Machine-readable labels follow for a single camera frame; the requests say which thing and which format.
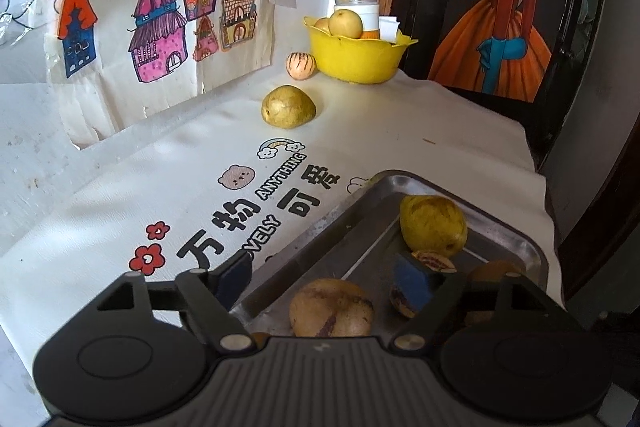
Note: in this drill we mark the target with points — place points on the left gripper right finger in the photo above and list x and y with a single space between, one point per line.
431 320

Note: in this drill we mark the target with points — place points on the yellow plastic bowl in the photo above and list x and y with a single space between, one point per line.
362 61

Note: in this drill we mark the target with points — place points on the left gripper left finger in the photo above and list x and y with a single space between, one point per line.
207 298

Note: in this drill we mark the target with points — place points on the orange fruit in bowl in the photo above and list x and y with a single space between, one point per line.
370 34

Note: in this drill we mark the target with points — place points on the white glass jar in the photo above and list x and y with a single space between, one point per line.
367 10

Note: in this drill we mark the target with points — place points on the large striped beige melon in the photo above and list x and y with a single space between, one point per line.
327 308

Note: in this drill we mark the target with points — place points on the white printed table cloth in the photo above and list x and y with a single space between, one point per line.
152 202

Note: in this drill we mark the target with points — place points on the houses drawing paper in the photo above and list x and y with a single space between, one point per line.
113 63

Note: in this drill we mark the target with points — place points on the small orange tangerine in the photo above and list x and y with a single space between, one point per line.
260 338

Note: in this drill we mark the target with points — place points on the metal tray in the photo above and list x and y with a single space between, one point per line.
359 240

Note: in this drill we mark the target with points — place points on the yellow fruit in tray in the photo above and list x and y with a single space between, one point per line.
432 223

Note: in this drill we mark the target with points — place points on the white paper roll in bowl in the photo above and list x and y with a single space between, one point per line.
388 28

